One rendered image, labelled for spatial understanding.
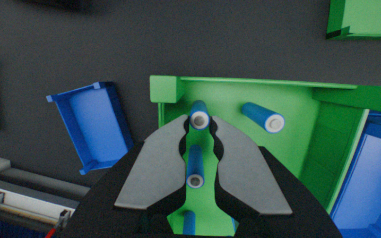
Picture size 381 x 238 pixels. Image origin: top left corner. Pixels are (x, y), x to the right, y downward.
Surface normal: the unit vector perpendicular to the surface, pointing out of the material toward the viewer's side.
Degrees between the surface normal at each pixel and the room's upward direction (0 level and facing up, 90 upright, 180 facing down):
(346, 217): 0
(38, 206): 17
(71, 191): 90
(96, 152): 0
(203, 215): 0
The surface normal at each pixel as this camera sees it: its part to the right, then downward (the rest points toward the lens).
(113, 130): -0.04, 0.26
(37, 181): 0.20, -0.94
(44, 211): 0.02, -0.03
